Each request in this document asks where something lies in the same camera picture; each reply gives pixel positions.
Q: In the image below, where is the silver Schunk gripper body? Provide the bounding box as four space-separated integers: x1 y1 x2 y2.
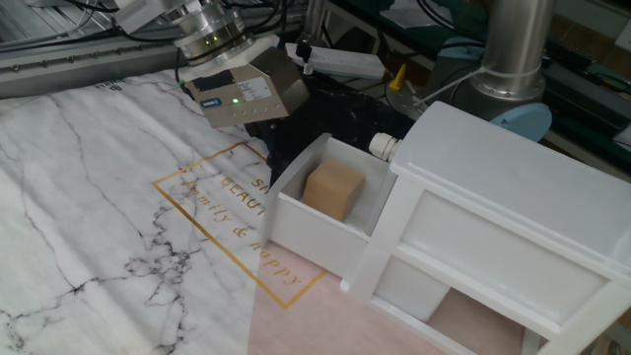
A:
179 34 312 130

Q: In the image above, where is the light wooden cube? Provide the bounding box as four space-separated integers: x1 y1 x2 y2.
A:
301 157 367 223

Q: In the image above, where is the white drawer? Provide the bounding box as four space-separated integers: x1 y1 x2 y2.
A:
260 132 453 322

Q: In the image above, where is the white drawer cabinet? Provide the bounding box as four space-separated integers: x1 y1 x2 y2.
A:
339 101 631 355

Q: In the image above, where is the black power plug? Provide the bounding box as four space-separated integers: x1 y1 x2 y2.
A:
295 40 315 76

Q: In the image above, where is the white power strip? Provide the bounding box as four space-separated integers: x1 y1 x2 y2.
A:
285 42 387 81

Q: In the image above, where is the white round knob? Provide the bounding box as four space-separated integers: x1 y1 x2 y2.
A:
368 131 403 164

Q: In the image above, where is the yellow plastic clip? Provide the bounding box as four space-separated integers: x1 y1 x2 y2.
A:
388 63 408 92

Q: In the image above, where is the marble pink black cloth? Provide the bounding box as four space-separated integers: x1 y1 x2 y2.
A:
0 34 548 355

